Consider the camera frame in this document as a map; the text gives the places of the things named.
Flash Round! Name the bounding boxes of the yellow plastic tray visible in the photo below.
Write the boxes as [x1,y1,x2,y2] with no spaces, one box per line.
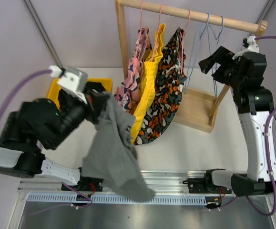
[47,78,113,107]

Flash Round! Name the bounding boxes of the blue hanger with grey shorts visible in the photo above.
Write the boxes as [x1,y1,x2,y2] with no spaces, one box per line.
[184,13,225,94]

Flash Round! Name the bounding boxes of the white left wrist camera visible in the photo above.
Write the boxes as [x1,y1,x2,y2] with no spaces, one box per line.
[49,65,88,104]

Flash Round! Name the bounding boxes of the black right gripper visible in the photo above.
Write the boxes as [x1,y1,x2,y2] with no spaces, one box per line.
[199,46,245,90]

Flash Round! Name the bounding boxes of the orange camouflage shorts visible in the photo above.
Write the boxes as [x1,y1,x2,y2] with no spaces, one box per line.
[134,27,187,145]

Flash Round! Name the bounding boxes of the pink patterned shorts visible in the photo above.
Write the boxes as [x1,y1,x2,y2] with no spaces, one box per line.
[114,27,152,114]

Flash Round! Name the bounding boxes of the grey shorts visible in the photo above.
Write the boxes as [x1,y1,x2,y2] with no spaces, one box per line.
[81,93,155,202]

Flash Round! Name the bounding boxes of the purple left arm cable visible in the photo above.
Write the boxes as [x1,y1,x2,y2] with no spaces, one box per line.
[0,69,93,210]

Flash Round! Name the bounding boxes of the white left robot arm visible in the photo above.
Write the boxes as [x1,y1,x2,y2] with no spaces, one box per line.
[0,89,110,191]

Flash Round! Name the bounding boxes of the aluminium corner post right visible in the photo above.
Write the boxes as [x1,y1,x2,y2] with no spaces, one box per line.
[256,0,276,24]

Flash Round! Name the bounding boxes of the pink hanger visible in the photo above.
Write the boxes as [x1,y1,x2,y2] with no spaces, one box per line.
[151,4,164,62]
[179,9,191,74]
[134,0,146,65]

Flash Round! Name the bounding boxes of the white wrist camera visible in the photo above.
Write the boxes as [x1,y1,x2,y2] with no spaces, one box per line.
[232,35,259,60]
[49,65,88,104]

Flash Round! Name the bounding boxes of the black shorts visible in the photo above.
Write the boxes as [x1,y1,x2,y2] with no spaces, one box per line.
[58,81,106,108]

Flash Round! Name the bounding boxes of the aluminium corner post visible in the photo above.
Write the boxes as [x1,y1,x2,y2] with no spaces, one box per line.
[22,0,63,68]
[256,0,276,24]

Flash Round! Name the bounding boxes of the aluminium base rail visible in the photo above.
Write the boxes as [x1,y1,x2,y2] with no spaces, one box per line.
[17,169,255,206]

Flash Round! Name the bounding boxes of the wooden clothes rack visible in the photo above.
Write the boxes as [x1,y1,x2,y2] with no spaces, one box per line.
[114,0,268,133]

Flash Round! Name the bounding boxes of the yellow shorts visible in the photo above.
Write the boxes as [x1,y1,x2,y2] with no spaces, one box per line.
[131,23,166,143]

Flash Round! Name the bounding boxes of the aluminium corner post left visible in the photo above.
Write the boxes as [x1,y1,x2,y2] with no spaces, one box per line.
[22,0,63,68]

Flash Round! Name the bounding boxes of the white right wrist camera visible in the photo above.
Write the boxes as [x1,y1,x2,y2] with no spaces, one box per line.
[232,35,259,60]

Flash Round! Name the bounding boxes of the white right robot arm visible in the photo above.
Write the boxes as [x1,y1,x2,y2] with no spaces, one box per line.
[199,46,276,197]

